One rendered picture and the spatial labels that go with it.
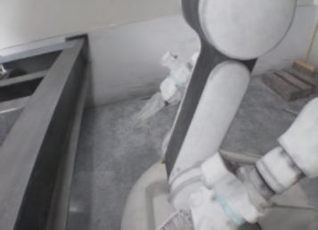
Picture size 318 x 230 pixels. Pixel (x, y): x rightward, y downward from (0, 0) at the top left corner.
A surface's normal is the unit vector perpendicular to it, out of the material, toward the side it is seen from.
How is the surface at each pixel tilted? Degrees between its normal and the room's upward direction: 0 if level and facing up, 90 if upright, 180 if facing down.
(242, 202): 67
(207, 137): 90
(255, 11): 90
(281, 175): 59
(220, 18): 89
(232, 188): 84
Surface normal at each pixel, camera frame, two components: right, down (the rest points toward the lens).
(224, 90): 0.11, 0.52
